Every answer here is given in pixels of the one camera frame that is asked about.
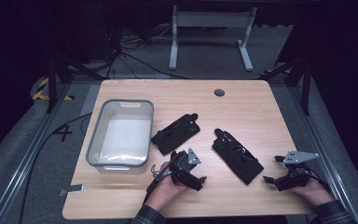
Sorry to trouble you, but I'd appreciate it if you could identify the aluminium floor rail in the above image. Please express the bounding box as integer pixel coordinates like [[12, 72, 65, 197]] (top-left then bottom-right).
[[287, 86, 358, 224], [0, 83, 73, 224]]

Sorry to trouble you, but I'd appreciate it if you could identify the left hand-held gripper cable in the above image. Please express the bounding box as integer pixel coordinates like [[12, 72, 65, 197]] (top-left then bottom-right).
[[144, 163, 172, 203]]

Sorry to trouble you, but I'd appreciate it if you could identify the white plastic bin grey rim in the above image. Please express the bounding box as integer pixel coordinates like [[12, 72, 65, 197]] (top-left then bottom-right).
[[85, 98, 155, 175]]

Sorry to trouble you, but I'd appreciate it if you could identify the black floor cable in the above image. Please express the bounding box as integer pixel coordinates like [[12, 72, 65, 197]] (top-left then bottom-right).
[[18, 112, 93, 224]]

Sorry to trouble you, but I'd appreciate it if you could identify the person's right hand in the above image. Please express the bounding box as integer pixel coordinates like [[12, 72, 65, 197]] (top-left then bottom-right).
[[290, 178, 334, 208]]

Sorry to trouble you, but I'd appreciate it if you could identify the black metal stand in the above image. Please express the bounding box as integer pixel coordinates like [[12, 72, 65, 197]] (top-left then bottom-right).
[[258, 55, 312, 117], [46, 55, 107, 114]]

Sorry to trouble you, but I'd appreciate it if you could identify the yellow black hazard tape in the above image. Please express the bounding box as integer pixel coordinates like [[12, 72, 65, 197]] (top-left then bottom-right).
[[32, 77, 76, 102]]

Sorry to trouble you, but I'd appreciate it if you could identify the grey tape label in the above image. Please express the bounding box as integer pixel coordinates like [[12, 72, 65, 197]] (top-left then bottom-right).
[[58, 183, 85, 197]]

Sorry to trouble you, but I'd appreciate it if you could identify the tangle of black cables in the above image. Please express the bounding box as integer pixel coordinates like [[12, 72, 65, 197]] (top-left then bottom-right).
[[104, 23, 190, 80]]

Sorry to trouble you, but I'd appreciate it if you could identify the hand-held gripper cable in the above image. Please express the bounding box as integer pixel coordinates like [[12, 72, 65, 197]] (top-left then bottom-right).
[[144, 163, 172, 203], [302, 163, 333, 194]]

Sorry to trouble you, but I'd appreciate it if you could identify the right hand-held gripper cable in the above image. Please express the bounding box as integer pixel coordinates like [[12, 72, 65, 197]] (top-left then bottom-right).
[[302, 163, 333, 194]]

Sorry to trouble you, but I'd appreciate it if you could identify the person's left hand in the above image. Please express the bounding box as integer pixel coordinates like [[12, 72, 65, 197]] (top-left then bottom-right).
[[145, 161, 189, 213]]

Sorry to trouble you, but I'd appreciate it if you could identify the white metal desk frame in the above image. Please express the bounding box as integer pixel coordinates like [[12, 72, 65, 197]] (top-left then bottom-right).
[[168, 4, 258, 72]]

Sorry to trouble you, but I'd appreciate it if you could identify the black glove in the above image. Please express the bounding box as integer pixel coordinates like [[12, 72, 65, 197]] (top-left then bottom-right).
[[150, 113, 201, 156], [211, 128, 265, 186]]

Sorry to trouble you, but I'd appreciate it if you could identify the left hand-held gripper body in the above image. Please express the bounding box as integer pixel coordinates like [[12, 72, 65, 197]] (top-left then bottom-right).
[[169, 147, 202, 188]]

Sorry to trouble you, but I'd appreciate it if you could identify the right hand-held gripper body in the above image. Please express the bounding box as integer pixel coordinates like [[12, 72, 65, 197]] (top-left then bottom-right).
[[274, 150, 320, 192]]

